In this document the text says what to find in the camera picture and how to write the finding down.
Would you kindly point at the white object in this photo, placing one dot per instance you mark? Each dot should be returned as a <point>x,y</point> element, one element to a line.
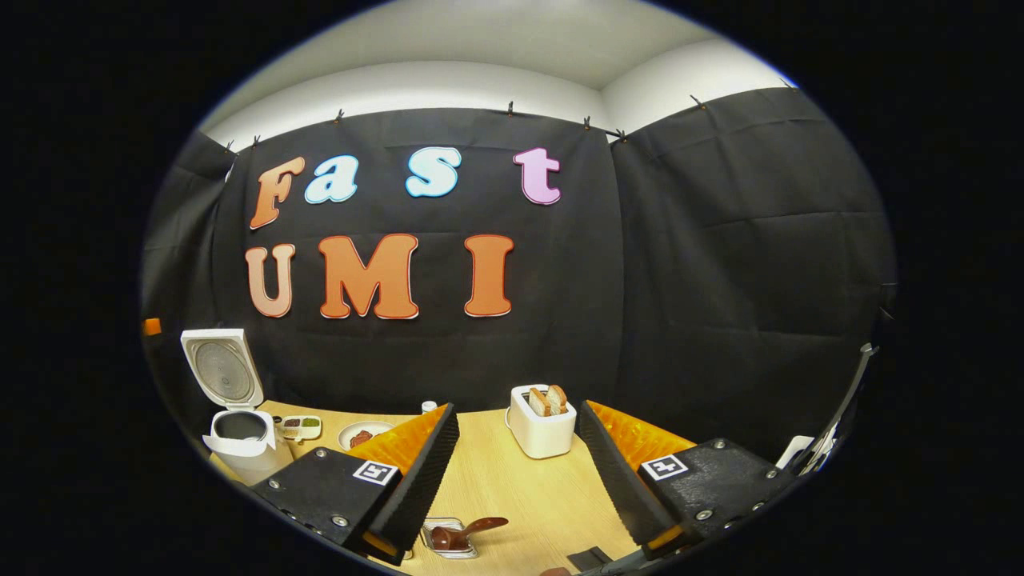
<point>794,450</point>

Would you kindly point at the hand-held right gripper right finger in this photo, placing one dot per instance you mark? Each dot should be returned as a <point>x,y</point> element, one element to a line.
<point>612,480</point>

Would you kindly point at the white rice cooker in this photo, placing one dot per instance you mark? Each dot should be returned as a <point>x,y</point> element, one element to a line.
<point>240,460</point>

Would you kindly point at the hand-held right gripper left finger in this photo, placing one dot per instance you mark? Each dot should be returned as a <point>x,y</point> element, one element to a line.
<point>428,480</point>

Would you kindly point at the white toaster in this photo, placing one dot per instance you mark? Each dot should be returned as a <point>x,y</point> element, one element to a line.
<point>542,436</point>

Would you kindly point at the toast bread slice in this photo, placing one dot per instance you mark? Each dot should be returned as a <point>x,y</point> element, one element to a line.
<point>558,398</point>
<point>538,402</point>

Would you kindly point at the black backdrop cloth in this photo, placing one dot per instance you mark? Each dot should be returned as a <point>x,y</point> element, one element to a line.
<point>576,336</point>

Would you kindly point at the white divided grain tray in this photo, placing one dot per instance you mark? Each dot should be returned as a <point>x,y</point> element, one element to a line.
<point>300,426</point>

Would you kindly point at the grey metal stand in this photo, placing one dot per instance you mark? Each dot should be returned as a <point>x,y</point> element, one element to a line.
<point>848,392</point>

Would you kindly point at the brown wooden spoon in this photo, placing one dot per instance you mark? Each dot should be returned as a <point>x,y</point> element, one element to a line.
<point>456,538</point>

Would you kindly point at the red steak piece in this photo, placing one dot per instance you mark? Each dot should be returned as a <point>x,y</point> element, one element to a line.
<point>361,438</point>

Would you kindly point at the white round plate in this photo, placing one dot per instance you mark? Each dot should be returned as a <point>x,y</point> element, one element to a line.
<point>352,428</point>

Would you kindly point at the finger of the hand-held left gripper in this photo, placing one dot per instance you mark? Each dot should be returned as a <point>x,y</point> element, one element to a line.
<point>152,326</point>

